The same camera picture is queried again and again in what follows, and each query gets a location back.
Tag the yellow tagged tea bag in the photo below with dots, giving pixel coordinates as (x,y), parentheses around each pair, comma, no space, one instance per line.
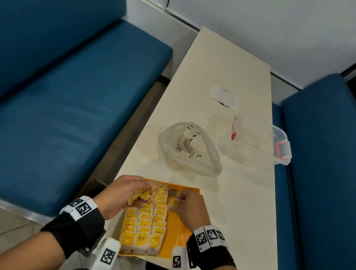
(174,205)

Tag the white paper patch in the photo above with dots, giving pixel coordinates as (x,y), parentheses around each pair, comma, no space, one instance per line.
(225,97)

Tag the yellow tray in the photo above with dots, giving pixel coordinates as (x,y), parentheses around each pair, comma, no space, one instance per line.
(176,232)

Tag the blue sofa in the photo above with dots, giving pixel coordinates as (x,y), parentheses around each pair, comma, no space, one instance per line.
(328,189)
(57,100)

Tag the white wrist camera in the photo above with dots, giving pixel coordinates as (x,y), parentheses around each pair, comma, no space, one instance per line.
(106,256)
(179,263)

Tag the clear plastic bag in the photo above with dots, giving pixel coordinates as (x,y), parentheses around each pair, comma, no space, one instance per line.
(209,165)

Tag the person's left forearm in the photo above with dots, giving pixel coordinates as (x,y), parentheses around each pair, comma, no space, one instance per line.
(66,239)

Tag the clear box with red latches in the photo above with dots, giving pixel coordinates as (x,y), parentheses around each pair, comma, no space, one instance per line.
(254,138)

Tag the person's left hand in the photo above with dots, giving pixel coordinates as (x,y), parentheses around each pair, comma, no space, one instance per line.
(113,196)

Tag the person's right hand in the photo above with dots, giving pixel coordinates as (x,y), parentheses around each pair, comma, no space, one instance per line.
(194,212)

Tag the white marker wristband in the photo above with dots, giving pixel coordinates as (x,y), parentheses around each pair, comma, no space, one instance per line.
(209,237)
(81,209)

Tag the row of tea bags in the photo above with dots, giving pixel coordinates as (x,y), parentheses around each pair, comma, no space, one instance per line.
(143,232)

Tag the bunch of tea bags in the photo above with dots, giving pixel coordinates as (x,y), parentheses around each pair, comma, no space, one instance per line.
(140,196)

